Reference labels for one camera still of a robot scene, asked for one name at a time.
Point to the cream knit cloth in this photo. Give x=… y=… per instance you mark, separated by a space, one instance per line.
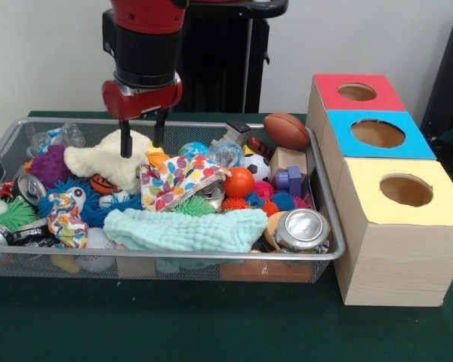
x=98 y=158

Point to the green fuzzy toy with eyes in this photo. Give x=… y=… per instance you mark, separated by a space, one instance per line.
x=17 y=215

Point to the brown toy football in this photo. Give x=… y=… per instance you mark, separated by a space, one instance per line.
x=287 y=130

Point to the mint green cloth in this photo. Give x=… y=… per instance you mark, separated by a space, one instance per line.
x=181 y=230

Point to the wooden box with three holes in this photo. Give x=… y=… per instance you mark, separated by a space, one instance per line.
x=396 y=264

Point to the black upright board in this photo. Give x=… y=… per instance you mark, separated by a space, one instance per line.
x=449 y=75

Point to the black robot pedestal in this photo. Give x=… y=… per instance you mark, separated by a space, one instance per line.
x=226 y=56

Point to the purple spiky ball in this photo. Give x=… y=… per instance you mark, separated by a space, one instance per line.
x=51 y=166

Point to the shallow silver mesh bin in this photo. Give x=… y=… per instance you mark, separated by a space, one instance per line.
x=196 y=269

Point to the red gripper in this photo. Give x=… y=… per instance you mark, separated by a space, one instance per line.
x=143 y=102

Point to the polka dot cloth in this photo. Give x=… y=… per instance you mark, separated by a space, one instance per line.
x=173 y=177

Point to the silver drink can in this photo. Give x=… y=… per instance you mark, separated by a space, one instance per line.
x=302 y=228

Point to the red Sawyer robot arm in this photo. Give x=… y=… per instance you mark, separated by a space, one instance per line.
x=147 y=45

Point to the blue fuzzy toy with eyes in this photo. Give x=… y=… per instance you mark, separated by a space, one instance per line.
x=77 y=193

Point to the orange-red ball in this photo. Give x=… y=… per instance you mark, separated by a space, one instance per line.
x=239 y=183

